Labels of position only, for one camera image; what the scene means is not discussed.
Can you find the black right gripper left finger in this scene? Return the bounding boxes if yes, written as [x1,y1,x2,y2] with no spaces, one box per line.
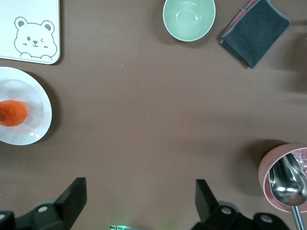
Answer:
[0,177,87,230]

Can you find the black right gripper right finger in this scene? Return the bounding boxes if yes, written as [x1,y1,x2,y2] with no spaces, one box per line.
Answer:
[191,179,290,230]

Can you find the orange mandarin fruit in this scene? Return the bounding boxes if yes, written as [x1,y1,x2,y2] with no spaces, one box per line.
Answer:
[0,100,28,127]

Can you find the white round plate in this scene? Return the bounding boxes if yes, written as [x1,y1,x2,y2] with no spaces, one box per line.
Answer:
[0,66,53,146]

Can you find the pink bowl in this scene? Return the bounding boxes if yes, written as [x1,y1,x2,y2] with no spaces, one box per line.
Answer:
[258,143,307,213]

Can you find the metal scoop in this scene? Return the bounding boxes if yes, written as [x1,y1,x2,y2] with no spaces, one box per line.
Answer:
[268,153,307,230]

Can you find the clear crumpled plastic wrap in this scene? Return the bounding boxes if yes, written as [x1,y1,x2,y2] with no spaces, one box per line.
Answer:
[293,148,307,173]

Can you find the folded grey cloth pink edge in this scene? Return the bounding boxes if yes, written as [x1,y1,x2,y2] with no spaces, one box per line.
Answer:
[220,0,292,69]

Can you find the pale green bowl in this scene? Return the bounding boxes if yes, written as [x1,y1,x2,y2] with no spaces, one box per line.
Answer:
[163,0,216,42]

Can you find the beige tray with bear print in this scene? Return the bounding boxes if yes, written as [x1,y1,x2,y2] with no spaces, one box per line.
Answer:
[0,0,61,65]

